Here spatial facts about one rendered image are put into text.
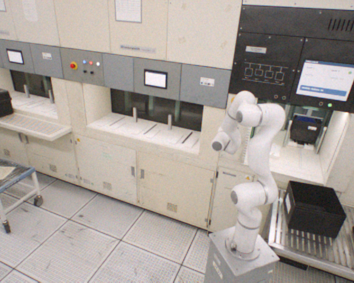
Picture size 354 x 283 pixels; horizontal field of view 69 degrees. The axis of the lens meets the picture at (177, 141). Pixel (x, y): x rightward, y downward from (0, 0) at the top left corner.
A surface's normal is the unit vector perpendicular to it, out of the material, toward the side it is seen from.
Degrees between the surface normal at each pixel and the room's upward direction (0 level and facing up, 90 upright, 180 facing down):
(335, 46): 90
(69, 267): 0
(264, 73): 90
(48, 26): 90
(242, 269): 0
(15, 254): 0
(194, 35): 90
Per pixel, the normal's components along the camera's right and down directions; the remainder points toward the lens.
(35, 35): -0.39, 0.40
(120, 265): 0.05, -0.89
